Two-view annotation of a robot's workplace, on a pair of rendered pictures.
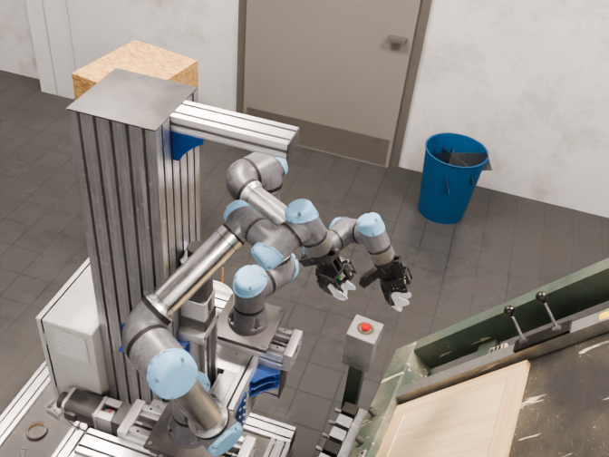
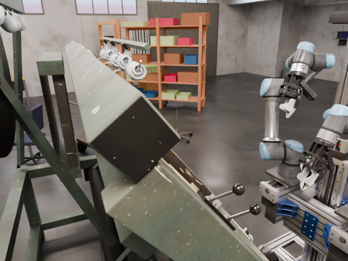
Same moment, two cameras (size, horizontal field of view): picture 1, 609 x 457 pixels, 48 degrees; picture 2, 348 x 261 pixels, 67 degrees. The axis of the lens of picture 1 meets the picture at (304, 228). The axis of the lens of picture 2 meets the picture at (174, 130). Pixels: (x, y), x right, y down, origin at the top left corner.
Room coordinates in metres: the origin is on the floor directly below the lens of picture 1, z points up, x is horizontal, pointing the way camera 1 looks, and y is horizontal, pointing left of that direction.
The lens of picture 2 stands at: (1.91, -1.33, 1.97)
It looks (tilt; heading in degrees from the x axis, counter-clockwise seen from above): 21 degrees down; 138
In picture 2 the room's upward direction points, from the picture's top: 1 degrees counter-clockwise
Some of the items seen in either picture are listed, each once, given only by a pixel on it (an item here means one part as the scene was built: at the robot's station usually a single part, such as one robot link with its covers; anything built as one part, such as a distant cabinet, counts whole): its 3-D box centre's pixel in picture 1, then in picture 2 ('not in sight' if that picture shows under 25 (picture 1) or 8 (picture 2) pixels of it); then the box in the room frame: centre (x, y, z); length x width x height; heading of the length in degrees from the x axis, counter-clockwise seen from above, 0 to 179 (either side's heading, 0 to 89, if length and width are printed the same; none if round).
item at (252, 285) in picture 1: (251, 287); not in sight; (1.76, 0.17, 1.20); 0.13 x 0.12 x 0.14; 141
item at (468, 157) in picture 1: (452, 179); not in sight; (3.97, -0.98, 0.28); 0.48 x 0.44 x 0.56; 76
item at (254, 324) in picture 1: (248, 311); not in sight; (1.75, 0.17, 1.09); 0.15 x 0.15 x 0.10
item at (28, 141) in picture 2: not in sight; (28, 136); (-2.41, -0.50, 0.45); 0.52 x 0.49 x 0.89; 69
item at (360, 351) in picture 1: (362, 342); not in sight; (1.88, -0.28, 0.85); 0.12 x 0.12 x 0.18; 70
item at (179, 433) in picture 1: (190, 418); (290, 167); (1.27, 0.29, 1.09); 0.15 x 0.15 x 0.10
